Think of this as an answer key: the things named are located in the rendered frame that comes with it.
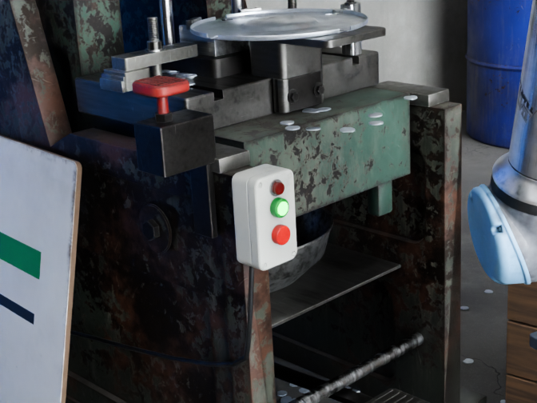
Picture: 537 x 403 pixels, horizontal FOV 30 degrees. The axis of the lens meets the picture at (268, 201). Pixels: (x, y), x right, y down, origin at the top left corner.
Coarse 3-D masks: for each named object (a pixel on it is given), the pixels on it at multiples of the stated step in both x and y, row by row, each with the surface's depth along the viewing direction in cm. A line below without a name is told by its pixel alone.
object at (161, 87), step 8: (136, 80) 136; (144, 80) 136; (152, 80) 136; (160, 80) 136; (168, 80) 136; (176, 80) 135; (184, 80) 135; (136, 88) 135; (144, 88) 134; (152, 88) 132; (160, 88) 132; (168, 88) 132; (176, 88) 133; (184, 88) 134; (152, 96) 133; (160, 96) 132; (168, 96) 133; (160, 104) 136; (168, 104) 137; (160, 112) 136; (168, 112) 137
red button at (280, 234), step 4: (276, 228) 139; (280, 228) 139; (284, 228) 139; (288, 228) 140; (272, 232) 139; (276, 232) 138; (280, 232) 139; (284, 232) 139; (288, 232) 140; (272, 236) 139; (276, 236) 138; (280, 236) 139; (284, 236) 139; (288, 236) 140; (272, 240) 139; (276, 240) 139; (280, 240) 139; (284, 240) 140; (280, 244) 139; (284, 244) 140
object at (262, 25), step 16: (240, 16) 175; (256, 16) 174; (272, 16) 173; (288, 16) 168; (304, 16) 171; (320, 16) 170; (336, 16) 169; (352, 16) 168; (192, 32) 160; (208, 32) 160; (224, 32) 159; (240, 32) 158; (256, 32) 157; (272, 32) 156; (288, 32) 155; (304, 32) 155; (320, 32) 151; (336, 32) 152
